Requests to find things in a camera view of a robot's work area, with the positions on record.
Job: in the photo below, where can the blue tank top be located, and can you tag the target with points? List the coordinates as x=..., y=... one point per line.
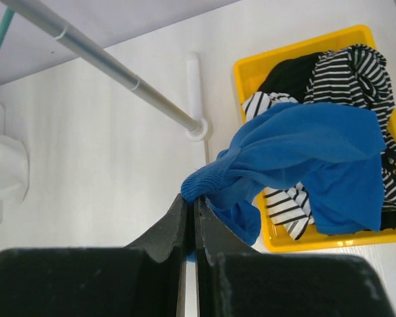
x=333, y=150

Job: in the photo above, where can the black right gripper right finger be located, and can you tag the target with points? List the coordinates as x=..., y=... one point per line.
x=233, y=279

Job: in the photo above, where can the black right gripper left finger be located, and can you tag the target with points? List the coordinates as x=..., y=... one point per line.
x=143, y=278

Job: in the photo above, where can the silver clothes rack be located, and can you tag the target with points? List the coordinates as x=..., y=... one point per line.
x=62, y=31

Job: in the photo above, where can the black garment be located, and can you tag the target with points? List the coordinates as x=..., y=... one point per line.
x=291, y=76

